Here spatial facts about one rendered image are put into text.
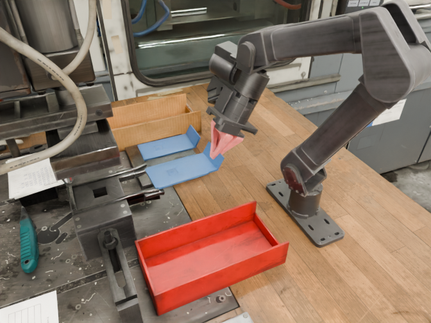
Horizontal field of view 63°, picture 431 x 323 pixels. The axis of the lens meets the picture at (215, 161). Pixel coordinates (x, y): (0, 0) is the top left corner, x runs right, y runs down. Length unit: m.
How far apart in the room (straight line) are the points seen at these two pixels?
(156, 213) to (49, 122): 0.31
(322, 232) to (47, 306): 0.52
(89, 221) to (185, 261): 0.19
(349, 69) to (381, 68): 1.19
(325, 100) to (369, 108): 1.12
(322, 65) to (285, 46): 0.99
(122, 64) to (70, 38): 0.68
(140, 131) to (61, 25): 0.46
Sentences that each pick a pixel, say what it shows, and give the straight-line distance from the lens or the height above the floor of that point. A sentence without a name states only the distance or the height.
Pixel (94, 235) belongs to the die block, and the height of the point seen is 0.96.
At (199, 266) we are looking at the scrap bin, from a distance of 0.68.
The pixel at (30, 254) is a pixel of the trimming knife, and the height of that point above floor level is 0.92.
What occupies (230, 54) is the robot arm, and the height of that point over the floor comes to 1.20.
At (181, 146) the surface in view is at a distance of 0.93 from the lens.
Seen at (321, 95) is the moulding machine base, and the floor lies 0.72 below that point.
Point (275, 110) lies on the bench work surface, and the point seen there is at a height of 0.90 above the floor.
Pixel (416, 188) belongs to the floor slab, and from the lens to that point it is 2.50.
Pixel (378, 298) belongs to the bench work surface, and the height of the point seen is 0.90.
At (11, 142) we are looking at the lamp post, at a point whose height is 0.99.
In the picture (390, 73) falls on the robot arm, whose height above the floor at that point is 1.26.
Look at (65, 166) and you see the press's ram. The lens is 0.57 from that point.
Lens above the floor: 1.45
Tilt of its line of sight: 38 degrees down
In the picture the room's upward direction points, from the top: straight up
